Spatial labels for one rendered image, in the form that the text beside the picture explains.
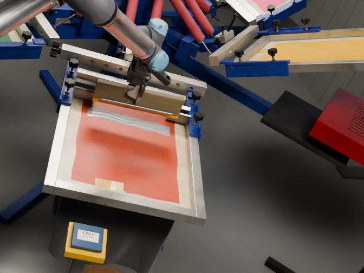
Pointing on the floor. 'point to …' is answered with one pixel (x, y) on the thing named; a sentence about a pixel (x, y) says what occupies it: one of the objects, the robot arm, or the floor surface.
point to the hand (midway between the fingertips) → (137, 99)
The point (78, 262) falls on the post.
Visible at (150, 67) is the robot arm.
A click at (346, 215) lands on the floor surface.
